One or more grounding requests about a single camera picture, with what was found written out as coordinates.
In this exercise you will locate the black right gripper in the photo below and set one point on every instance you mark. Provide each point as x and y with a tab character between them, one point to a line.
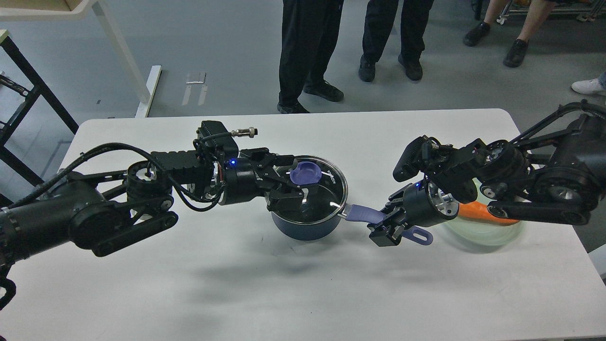
417	204

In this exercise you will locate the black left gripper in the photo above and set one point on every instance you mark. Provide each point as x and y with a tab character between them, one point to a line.
252	174

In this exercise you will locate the blue saucepan with purple handle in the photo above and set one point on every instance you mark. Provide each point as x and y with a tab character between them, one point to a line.
310	173

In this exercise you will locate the glass lid with purple knob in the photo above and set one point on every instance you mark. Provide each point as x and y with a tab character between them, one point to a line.
322	201

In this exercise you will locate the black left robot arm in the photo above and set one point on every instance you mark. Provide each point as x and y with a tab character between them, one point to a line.
116	195

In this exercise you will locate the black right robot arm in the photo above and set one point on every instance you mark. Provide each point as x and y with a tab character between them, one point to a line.
553	172

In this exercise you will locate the light green plate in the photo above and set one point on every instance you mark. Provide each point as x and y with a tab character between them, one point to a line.
482	233

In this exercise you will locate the orange toy carrot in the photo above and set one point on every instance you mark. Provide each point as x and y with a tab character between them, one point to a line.
478	212

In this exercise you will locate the white sneaker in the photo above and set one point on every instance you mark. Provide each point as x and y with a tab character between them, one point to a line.
596	86

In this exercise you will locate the white desk with leg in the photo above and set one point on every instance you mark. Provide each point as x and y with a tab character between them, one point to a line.
79	47

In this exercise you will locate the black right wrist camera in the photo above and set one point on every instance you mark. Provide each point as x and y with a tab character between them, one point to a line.
423	154

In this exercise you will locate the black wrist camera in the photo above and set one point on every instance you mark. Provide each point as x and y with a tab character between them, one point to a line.
423	154
215	135

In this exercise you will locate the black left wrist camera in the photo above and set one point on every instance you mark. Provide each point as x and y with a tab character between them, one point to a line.
215	135

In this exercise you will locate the black metal frame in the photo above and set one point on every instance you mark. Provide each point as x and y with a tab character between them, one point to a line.
39	90

